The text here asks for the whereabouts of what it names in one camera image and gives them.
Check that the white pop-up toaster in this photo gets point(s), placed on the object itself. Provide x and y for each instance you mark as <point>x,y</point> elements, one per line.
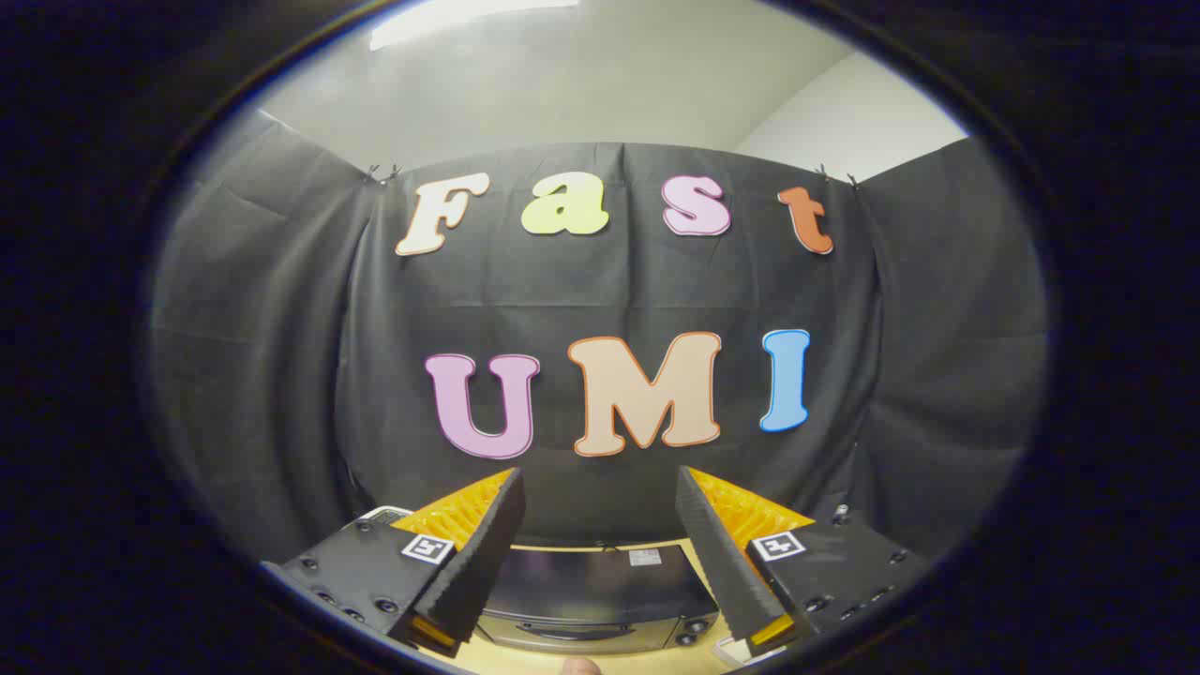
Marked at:
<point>386,514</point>

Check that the black cloth clip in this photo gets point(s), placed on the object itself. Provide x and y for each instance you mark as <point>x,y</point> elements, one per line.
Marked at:
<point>836,175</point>
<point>384,174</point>

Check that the black toaster oven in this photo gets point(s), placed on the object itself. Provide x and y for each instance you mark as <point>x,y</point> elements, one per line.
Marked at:
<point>600,586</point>

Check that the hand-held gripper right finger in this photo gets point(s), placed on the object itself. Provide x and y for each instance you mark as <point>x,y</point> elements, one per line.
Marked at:
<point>717,553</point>

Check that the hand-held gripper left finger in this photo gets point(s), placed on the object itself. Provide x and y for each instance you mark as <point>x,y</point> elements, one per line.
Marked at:
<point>478,553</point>

